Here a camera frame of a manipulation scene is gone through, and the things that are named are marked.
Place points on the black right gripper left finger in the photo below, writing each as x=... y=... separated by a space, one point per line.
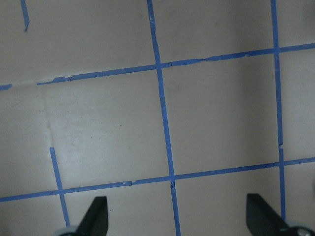
x=95 y=222

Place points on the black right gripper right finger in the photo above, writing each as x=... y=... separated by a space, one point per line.
x=262 y=220

